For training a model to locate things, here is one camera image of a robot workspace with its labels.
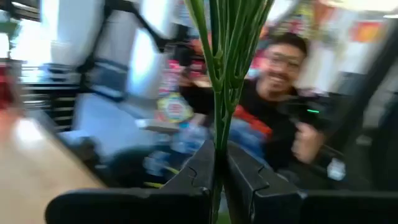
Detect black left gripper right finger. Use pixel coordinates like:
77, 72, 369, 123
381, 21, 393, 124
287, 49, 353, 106
223, 141, 398, 224

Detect black pole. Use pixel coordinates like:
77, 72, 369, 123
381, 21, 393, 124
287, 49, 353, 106
326, 18, 398, 150

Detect person's hand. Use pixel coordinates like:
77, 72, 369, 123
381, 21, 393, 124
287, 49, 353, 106
291, 122, 325, 165

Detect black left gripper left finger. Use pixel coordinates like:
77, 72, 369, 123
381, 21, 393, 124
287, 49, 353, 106
45, 139, 217, 224

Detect white round pillar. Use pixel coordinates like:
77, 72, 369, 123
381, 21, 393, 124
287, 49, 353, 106
40, 0, 175, 103

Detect black tripod stand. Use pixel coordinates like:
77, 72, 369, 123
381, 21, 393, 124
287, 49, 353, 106
77, 0, 178, 74

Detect green plant stems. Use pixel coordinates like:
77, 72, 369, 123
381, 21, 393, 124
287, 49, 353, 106
185, 0, 276, 224

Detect person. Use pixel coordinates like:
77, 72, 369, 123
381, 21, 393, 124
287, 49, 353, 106
178, 32, 327, 172

